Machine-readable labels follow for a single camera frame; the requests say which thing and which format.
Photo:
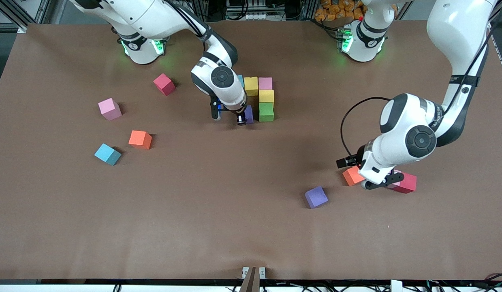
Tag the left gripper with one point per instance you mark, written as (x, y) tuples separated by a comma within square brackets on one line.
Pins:
[(353, 159)]

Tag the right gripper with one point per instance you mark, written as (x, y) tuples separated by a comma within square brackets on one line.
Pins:
[(241, 117)]

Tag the orange foam block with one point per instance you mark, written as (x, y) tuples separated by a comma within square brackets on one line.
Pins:
[(139, 139), (351, 176)]

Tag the purple foam block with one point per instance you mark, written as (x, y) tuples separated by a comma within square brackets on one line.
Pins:
[(250, 114), (316, 196)]

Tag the blue foam block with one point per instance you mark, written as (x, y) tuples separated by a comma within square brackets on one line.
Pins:
[(107, 153), (241, 80)]

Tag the yellow foam block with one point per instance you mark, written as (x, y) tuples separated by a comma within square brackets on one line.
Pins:
[(251, 85), (266, 96)]

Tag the green foam block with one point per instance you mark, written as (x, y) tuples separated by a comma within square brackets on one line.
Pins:
[(266, 112)]

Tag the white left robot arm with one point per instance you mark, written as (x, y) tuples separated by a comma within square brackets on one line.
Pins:
[(396, 142)]

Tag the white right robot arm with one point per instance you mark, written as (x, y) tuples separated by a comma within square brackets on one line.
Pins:
[(230, 93)]

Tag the red foam block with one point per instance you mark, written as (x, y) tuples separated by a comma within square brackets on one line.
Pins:
[(409, 184), (163, 84)]

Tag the white slotted power strip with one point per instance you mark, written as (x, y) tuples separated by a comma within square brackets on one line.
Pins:
[(250, 16)]

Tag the white power strip with plugs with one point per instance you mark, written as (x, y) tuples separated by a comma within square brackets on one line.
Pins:
[(189, 16)]

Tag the small white box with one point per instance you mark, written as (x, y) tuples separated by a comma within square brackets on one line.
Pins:
[(396, 286)]

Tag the brown table cover sheet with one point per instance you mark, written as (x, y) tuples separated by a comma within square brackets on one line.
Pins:
[(250, 235)]

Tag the bag of orange items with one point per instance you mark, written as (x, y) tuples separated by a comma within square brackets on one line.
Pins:
[(336, 10)]

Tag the brown camera mount with bracket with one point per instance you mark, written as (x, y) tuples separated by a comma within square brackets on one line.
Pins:
[(250, 282)]

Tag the silver perforated edge rail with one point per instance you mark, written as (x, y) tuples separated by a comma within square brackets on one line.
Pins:
[(500, 54)]

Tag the aluminium frame profile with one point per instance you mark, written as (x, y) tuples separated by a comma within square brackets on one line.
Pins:
[(488, 16), (18, 20)]

